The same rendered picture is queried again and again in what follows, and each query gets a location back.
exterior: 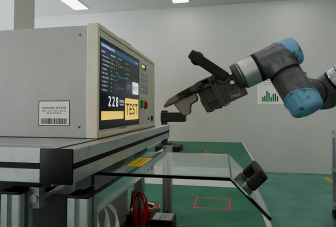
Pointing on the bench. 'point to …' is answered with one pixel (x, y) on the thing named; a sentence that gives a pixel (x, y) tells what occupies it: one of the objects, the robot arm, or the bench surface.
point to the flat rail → (116, 188)
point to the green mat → (155, 193)
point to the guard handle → (254, 175)
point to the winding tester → (63, 83)
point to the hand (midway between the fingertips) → (167, 102)
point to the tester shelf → (70, 155)
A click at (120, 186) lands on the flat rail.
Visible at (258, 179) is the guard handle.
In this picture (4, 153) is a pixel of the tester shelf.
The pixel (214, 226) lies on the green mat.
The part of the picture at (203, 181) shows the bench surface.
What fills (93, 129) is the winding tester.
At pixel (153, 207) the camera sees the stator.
